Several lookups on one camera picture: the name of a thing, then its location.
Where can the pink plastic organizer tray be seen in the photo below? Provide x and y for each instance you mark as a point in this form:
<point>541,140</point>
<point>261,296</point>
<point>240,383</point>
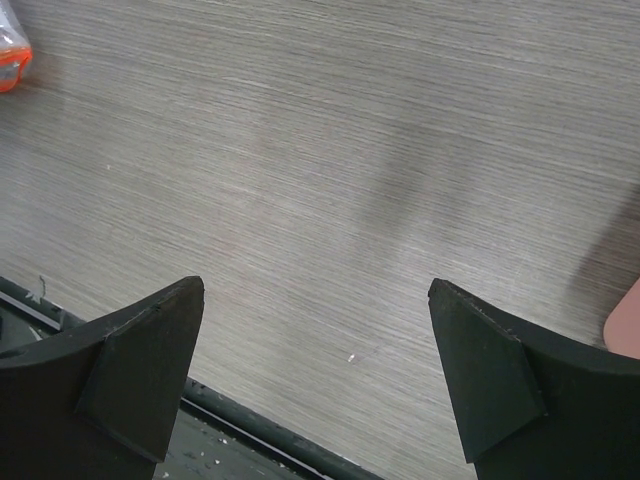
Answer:
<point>621,331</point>

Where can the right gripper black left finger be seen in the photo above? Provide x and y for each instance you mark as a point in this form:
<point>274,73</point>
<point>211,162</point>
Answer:
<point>100,400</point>

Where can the clear zip bag orange zipper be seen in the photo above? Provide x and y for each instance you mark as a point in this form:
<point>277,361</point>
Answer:
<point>16,52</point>

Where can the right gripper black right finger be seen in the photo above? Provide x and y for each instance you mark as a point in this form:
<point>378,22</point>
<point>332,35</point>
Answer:
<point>530,403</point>

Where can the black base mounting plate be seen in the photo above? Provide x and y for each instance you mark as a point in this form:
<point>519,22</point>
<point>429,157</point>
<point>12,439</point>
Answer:
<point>213,437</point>

